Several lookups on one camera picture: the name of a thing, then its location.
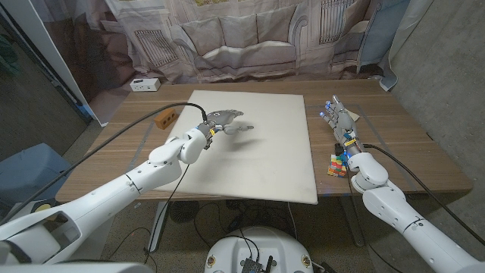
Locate black device on torso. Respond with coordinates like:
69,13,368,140
240,256,274,273

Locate brown brick block with holes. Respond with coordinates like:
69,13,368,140
153,108,179,130

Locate grey table leg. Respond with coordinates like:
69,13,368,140
339,196,365,247

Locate blue-grey plastic bin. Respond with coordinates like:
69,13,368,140
0,143,75,206

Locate thin black left wrist cable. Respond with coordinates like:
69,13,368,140
143,162,192,265

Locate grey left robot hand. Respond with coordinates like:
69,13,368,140
202,108,255,140

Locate white box with yellow disc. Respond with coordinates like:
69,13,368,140
11,199,58,218

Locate white robot torso base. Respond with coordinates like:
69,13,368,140
204,226,314,273

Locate white power strip box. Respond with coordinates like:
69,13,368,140
129,77,161,93

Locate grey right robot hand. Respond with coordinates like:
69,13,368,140
319,94,365,155

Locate white table leg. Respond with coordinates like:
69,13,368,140
147,200,170,251

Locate multicolour rubik's cube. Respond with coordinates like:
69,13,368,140
327,153,349,179

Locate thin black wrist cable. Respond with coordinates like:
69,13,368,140
143,162,192,265
340,153,405,273

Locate black floor cable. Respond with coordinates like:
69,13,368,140
192,202,228,248
102,226,158,266

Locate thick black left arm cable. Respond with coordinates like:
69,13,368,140
0,102,209,227

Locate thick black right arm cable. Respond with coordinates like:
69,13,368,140
363,143,485,246

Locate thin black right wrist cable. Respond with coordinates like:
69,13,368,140
340,153,405,273

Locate round black floor fan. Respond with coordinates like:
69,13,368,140
169,200,200,224

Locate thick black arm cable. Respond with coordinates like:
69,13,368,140
0,102,209,227
363,143,485,246

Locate white fabric sheet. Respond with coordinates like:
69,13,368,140
378,0,435,92

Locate large white foam pad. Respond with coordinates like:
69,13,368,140
153,89,318,206

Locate white partition panel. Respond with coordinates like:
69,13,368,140
0,0,111,128

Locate printed sofa room backdrop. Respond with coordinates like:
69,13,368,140
29,0,414,127

